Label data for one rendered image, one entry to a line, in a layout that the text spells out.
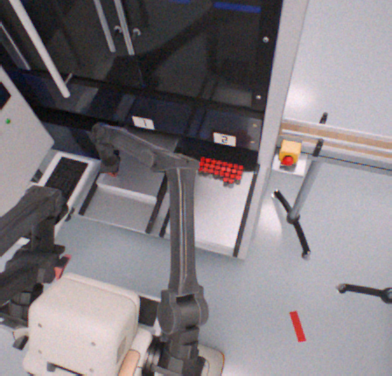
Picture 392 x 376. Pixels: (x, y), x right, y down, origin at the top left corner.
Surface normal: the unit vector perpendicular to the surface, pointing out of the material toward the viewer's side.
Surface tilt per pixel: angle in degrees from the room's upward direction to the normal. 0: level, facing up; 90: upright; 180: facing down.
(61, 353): 48
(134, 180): 0
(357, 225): 0
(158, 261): 0
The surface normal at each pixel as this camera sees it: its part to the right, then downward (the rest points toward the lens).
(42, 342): -0.25, 0.29
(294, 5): -0.29, 0.84
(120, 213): -0.07, -0.49
